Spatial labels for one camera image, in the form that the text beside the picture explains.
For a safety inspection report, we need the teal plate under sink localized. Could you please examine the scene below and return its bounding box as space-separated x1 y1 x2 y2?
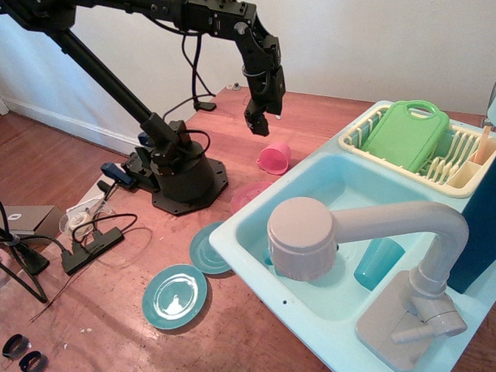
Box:
189 221 231 275

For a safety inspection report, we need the clear plastic bag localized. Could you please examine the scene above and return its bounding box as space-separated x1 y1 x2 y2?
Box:
59 197 112 236

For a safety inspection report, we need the dark blue box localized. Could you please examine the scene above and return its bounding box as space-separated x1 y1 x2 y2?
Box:
447 160 495 294

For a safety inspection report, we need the teal plastic cup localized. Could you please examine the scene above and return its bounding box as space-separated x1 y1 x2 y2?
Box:
353 238 405 291

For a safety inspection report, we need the light blue toy sink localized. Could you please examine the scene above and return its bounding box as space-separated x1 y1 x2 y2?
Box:
208 100 496 372

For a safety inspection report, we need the blue clamp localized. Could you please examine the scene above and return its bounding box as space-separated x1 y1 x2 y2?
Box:
101 163 135 188

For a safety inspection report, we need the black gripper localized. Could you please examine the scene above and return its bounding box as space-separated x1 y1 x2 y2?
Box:
242 65 286 136

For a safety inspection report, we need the grey toy faucet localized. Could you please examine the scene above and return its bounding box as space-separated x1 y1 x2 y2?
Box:
267 197 469 371

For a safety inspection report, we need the pink plastic plate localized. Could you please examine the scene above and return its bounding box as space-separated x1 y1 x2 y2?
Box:
230 181 272 214

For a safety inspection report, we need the black velcro strap left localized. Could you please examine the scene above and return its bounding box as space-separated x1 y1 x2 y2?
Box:
2 334 30 360

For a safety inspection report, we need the black velcro strap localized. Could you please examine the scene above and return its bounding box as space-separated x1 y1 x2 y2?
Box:
18 350 48 372
2 334 30 360

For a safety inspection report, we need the orange plastic utensil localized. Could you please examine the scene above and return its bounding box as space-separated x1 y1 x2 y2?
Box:
474 125 492 165

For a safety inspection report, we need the black usb hub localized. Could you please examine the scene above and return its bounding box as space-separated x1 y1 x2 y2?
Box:
61 227 124 276

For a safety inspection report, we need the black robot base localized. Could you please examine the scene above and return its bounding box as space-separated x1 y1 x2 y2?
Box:
122 114 228 216

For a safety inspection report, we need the black hanging cable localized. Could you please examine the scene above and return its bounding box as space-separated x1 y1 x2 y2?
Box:
180 30 218 112

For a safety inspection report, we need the green cutting board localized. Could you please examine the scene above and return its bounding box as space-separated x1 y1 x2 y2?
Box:
361 100 450 173

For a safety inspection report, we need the grey cardboard box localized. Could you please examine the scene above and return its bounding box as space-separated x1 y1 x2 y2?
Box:
1 205 63 245

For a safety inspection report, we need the teal plate front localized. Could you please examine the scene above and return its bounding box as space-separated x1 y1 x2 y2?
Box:
142 264 208 330

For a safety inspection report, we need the pink plastic cup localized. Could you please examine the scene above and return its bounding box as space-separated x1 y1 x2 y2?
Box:
257 141 291 175

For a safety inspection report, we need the black velcro strap right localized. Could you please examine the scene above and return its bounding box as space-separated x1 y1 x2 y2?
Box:
18 350 48 372

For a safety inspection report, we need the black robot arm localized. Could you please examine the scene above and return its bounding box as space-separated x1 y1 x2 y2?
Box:
1 1 285 150

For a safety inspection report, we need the cream dish rack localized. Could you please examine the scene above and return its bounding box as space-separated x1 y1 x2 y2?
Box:
338 101 495 198

